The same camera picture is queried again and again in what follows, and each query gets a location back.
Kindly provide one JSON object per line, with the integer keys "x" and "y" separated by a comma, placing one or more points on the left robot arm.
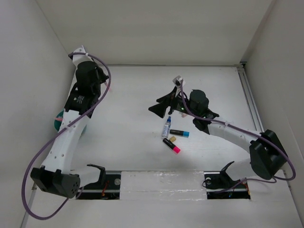
{"x": 55, "y": 175}

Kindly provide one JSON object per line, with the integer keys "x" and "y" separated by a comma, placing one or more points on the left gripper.
{"x": 103, "y": 77}

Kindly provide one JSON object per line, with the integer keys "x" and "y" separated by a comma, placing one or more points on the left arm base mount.
{"x": 102, "y": 185}

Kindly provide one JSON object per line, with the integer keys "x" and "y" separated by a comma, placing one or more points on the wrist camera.
{"x": 178, "y": 81}
{"x": 78, "y": 55}

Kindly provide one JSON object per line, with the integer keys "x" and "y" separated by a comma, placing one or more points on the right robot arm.
{"x": 266, "y": 153}

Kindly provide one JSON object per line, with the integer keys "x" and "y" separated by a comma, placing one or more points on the black highlighter pink cap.
{"x": 171, "y": 145}

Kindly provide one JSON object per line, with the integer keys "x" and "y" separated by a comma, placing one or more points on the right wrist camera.
{"x": 178, "y": 81}

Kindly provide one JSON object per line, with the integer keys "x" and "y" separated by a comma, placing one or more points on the clear bottle blue cap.
{"x": 167, "y": 127}

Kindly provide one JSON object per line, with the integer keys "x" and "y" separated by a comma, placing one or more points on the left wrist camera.
{"x": 78, "y": 55}

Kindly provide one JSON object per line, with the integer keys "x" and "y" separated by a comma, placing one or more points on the teal round organizer container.
{"x": 59, "y": 121}

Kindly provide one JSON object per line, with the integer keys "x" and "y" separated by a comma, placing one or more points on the black highlighter blue cap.
{"x": 180, "y": 133}

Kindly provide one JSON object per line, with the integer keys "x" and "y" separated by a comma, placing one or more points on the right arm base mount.
{"x": 220, "y": 186}

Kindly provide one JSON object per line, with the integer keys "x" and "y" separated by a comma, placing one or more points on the aluminium rail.
{"x": 249, "y": 97}

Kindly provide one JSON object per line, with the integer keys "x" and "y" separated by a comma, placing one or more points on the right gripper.
{"x": 160, "y": 109}

